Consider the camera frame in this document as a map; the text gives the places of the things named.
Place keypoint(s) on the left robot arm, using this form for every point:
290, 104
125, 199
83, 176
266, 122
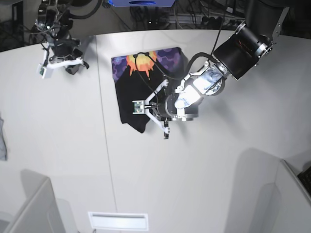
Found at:
205, 74

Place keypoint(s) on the white box bottom left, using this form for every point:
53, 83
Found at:
28, 205

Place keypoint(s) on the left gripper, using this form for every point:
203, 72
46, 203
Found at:
166, 112

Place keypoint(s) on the black keyboard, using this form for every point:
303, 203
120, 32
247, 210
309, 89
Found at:
305, 178

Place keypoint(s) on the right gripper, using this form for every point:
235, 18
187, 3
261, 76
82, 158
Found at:
66, 49

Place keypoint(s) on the black T-shirt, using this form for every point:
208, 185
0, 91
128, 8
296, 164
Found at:
136, 76

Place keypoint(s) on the white power strip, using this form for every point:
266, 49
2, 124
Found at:
199, 18

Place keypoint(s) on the white box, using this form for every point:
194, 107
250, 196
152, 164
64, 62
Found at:
28, 205
284, 206

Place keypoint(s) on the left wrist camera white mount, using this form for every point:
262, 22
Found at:
148, 106

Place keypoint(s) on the white box right side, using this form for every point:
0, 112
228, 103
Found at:
284, 206

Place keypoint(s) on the white slot plate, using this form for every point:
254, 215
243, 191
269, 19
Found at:
119, 221

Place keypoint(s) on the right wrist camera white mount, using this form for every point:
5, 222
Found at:
46, 68

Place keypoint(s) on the grey cloth at left edge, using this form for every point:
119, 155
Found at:
3, 148

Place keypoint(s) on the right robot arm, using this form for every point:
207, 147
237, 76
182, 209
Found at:
54, 22

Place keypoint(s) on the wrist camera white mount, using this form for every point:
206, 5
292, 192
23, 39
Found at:
148, 106
46, 68

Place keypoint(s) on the blue box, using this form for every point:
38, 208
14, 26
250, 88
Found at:
137, 3

